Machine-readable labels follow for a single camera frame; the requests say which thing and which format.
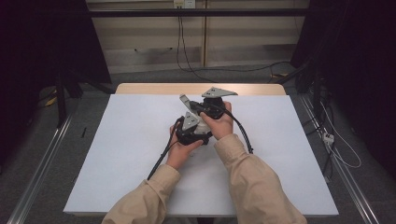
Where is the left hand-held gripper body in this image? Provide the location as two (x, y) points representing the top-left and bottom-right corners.
(175, 110), (214, 147)

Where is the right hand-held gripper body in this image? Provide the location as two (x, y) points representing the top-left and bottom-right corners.
(201, 86), (239, 120)

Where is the clear glass jar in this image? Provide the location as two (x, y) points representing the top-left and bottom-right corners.
(194, 119), (215, 136)

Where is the person's right hand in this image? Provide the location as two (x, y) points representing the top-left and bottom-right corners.
(199, 102), (234, 141)

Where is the person's left hand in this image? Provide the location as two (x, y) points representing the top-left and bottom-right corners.
(165, 124), (205, 171)

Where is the wooden table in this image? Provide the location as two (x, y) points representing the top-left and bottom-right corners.
(115, 82), (287, 96)

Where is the white table cover sheet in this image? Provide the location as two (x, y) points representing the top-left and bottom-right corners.
(63, 93), (340, 217)

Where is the black horizontal bar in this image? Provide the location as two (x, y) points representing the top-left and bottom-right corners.
(87, 8), (312, 18)

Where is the black metal stand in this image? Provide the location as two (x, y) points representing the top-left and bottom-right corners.
(274, 60), (325, 126)
(54, 69), (117, 129)

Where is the black curtain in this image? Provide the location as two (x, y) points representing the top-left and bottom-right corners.
(290, 0), (396, 181)
(0, 0), (112, 169)

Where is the black wall cable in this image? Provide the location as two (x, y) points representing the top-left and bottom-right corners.
(176, 15), (219, 84)
(179, 15), (292, 75)

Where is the right hand-held gripper black cable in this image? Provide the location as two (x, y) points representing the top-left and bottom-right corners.
(214, 105), (254, 155)

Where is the hand-held gripper black cable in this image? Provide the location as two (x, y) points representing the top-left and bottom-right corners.
(214, 105), (254, 155)
(146, 117), (185, 182)

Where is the left hand-held gripper black cable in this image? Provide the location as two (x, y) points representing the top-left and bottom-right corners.
(146, 117), (185, 182)

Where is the white wall outlet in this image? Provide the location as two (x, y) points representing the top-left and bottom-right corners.
(173, 0), (196, 9)

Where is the black floor cable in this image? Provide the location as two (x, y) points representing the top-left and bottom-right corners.
(321, 142), (336, 177)

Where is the white floor cable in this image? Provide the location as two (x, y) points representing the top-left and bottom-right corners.
(319, 102), (362, 170)

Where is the aluminium floor rail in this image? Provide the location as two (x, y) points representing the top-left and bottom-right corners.
(6, 114), (75, 224)
(299, 93), (381, 224)

